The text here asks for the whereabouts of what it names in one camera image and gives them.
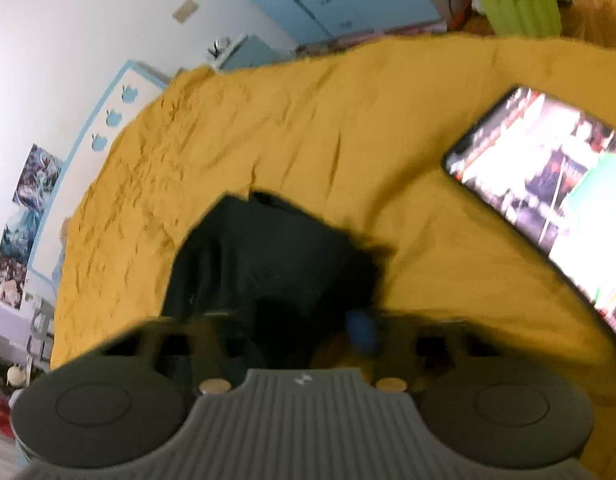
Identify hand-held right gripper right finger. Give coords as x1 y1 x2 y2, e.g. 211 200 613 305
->
344 309 491 394

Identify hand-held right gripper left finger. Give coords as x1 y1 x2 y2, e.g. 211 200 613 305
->
100 314 233 395

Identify black pants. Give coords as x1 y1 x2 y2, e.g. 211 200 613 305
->
159 189 396 378

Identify grey trolley cart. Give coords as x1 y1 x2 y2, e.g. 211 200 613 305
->
27 299 57 363

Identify red bag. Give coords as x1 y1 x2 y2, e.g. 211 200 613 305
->
0 396 13 442

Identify white and blue headboard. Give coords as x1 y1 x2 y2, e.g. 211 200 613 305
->
27 59 171 288

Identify yellow quilt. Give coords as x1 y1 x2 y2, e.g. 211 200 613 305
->
49 31 616 477

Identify black smartphone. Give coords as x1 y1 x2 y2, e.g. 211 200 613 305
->
441 84 616 352

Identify blue nightstand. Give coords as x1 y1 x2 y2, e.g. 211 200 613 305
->
208 34 299 72

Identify black and white headphones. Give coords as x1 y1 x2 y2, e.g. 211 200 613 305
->
208 36 235 59

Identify green plastic basket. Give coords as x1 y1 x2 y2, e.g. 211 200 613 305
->
466 0 562 39

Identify wall poster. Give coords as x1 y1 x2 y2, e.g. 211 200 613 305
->
0 143 65 310

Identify beige wall switch plate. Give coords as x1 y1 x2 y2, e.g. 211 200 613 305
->
171 0 199 24

